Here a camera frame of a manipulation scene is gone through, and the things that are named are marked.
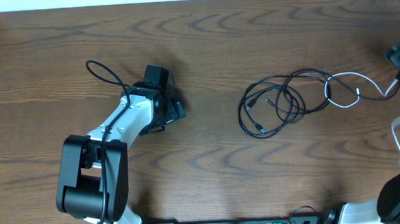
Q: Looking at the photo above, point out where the black usb cable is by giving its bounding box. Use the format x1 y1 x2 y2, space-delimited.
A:
235 62 400 141

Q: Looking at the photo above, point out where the white usb cable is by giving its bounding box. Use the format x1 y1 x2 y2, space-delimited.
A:
323 69 400 175

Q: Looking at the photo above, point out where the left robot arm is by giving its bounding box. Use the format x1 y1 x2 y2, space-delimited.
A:
55 65 186 224

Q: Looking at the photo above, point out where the left camera cable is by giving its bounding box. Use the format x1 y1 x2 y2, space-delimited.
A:
82 58 138 224

